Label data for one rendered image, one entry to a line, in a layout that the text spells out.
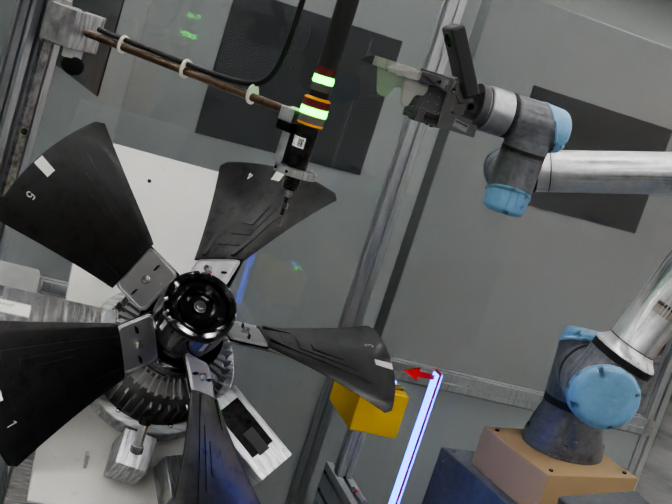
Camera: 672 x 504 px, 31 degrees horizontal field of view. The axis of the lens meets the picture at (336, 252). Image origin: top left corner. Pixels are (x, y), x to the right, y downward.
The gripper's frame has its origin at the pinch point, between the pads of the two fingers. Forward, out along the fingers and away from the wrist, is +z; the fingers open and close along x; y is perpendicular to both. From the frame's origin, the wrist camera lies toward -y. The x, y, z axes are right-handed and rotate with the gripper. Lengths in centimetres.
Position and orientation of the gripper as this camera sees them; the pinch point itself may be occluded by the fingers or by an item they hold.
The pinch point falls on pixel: (373, 58)
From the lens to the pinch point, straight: 190.0
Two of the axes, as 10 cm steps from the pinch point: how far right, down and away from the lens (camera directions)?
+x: -2.5, -2.6, 9.3
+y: -3.0, 9.4, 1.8
